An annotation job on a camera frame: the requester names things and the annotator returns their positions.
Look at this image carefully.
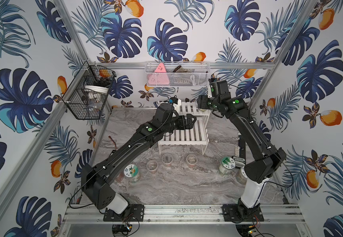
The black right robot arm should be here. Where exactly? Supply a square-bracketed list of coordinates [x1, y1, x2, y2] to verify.
[197, 81, 286, 209]

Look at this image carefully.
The clear seed container red label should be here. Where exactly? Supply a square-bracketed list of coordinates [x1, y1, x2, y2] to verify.
[186, 154, 198, 168]

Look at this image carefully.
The clear seed container centre left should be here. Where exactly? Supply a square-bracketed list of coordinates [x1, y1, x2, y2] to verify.
[162, 154, 173, 167]

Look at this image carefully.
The pink triangular packet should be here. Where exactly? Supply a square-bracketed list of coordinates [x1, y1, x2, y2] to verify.
[147, 63, 170, 87]

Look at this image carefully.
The clear seed container far left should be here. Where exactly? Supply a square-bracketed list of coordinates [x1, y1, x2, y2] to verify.
[146, 160, 159, 174]

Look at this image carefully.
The white bowl in wire basket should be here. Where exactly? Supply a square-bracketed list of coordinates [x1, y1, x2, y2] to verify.
[85, 86, 109, 94]

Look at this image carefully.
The aluminium front rail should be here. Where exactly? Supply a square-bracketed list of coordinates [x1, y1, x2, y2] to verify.
[63, 204, 305, 225]

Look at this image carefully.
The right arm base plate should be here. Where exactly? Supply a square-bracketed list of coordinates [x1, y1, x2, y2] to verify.
[222, 204, 264, 223]

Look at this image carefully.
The green white lid jar left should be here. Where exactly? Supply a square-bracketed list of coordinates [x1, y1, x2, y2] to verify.
[124, 164, 140, 183]

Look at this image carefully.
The white slatted wooden shelf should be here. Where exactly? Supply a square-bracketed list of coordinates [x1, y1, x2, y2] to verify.
[158, 102, 211, 155]

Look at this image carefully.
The black wire basket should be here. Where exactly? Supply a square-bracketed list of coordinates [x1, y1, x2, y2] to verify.
[61, 61, 117, 120]

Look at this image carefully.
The red label lid jar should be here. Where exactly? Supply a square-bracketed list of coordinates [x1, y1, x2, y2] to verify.
[236, 167, 248, 185]

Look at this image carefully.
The black remote-like tool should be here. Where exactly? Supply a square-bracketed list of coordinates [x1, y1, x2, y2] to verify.
[232, 134, 246, 169]

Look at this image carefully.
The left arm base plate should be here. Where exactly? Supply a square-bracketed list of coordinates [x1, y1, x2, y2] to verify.
[103, 204, 145, 222]

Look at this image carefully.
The white mesh wall basket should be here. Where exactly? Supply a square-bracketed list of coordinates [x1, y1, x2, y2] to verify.
[144, 61, 211, 87]

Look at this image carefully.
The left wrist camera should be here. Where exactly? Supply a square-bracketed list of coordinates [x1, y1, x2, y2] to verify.
[168, 96, 182, 107]

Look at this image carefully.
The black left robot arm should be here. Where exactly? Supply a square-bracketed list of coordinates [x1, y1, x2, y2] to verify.
[81, 103, 197, 214]

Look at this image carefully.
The green lid seed jar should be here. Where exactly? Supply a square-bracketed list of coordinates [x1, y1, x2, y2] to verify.
[219, 157, 236, 175]

